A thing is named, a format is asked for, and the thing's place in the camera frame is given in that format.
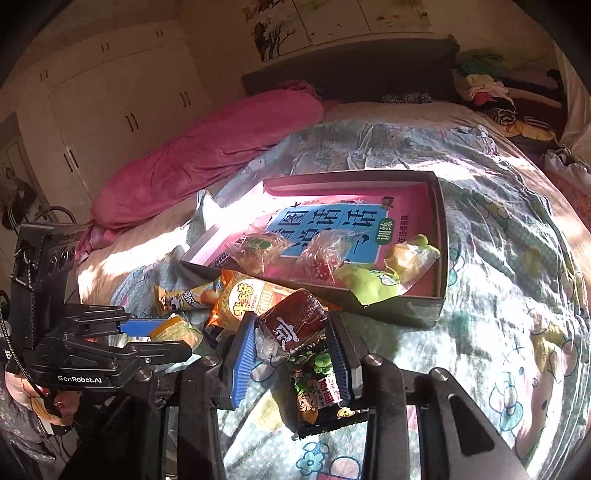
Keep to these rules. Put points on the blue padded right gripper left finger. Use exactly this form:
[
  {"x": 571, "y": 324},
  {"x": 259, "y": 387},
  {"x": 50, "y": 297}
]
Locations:
[{"x": 239, "y": 361}]

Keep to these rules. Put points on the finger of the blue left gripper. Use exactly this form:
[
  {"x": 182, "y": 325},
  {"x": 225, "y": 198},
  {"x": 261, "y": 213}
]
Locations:
[{"x": 140, "y": 327}]

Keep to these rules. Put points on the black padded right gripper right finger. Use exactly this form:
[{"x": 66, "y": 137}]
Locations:
[{"x": 345, "y": 360}]

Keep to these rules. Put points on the dark red date snack packet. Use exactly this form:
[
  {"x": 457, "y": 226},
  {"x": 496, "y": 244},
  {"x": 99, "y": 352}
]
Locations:
[{"x": 294, "y": 320}]

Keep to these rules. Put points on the orange rice cracker snack bag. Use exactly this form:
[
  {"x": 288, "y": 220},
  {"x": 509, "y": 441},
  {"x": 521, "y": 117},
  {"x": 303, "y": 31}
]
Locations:
[{"x": 242, "y": 293}]

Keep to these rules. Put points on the yellow cartoon snack packet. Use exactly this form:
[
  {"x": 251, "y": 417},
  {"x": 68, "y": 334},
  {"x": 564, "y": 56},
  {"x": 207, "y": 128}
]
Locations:
[{"x": 195, "y": 298}]

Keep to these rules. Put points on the yellow-green cake packet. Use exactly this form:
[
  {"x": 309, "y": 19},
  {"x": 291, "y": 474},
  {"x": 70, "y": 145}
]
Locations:
[{"x": 176, "y": 328}]

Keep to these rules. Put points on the black green pea snack packet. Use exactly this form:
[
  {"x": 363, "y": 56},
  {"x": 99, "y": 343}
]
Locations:
[{"x": 319, "y": 407}]

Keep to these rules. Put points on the clear red candy packet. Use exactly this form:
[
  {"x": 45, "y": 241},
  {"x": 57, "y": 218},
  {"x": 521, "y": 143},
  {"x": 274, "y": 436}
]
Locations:
[{"x": 326, "y": 252}]

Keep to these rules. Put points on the clear brown pastry packet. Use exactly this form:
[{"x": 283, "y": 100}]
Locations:
[{"x": 256, "y": 251}]

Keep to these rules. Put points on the green yellow snack packet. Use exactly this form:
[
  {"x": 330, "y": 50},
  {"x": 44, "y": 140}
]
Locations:
[{"x": 403, "y": 266}]

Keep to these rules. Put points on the dark cardboard box tray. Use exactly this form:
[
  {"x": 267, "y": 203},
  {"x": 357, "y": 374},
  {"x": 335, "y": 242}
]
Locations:
[{"x": 420, "y": 307}]

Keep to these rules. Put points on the pink quilt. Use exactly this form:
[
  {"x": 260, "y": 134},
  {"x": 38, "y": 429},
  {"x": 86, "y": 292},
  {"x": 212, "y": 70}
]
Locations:
[{"x": 211, "y": 149}]

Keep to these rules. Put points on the cream wardrobe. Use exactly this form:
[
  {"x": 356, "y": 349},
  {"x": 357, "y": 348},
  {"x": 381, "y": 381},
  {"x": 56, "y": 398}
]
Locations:
[{"x": 88, "y": 109}]

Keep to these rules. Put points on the pink floral cloth bag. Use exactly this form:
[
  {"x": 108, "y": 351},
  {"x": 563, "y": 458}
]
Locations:
[{"x": 571, "y": 175}]

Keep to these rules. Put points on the dark headboard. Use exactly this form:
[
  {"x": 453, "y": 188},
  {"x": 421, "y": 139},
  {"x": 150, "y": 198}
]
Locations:
[{"x": 367, "y": 71}]

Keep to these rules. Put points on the pile of folded clothes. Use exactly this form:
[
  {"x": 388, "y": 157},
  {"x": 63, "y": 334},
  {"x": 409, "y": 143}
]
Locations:
[{"x": 523, "y": 101}]

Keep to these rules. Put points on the cream curtain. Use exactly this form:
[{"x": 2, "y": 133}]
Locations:
[{"x": 576, "y": 134}]

